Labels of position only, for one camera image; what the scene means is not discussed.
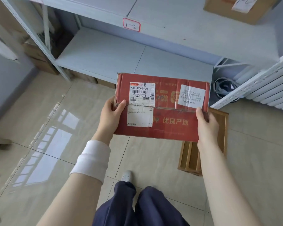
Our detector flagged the person's right hand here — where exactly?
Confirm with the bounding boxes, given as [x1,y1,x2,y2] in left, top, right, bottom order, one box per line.
[196,107,220,148]

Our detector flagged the person's left hand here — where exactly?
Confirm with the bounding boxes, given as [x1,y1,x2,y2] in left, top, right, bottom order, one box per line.
[92,96,127,146]

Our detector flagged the white metal shelf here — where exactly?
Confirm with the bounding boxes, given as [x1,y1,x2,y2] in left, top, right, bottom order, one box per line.
[0,0,283,110]

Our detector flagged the box marked 1-2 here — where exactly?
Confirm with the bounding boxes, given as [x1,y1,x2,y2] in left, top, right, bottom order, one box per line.
[203,0,281,25]

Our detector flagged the person's right forearm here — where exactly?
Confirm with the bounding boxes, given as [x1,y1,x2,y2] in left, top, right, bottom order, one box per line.
[198,141,264,226]

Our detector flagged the person's left forearm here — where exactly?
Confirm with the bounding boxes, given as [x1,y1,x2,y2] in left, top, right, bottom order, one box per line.
[36,173,103,226]

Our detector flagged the person's left shoe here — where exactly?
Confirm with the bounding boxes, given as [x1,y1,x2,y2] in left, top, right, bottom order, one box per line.
[121,170,134,184]

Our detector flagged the person's dark trousers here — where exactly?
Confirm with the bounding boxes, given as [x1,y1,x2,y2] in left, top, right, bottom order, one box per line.
[92,181,190,226]

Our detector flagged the white wristband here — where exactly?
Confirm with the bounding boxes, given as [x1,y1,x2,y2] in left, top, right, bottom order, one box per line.
[69,140,111,185]

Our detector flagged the black trash bin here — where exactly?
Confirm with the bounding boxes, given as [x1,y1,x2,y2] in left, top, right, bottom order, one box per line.
[213,77,240,101]

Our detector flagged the brown cardboard box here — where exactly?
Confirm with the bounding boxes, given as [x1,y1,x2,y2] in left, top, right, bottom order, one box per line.
[32,56,59,76]
[68,70,97,84]
[22,39,47,60]

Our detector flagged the white radiator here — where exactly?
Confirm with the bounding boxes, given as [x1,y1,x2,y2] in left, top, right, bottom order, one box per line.
[245,66,283,113]

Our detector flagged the white sheer curtain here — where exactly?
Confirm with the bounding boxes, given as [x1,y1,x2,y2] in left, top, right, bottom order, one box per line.
[0,33,19,62]

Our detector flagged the beige curtain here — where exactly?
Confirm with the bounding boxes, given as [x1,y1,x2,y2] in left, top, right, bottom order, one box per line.
[0,0,43,40]

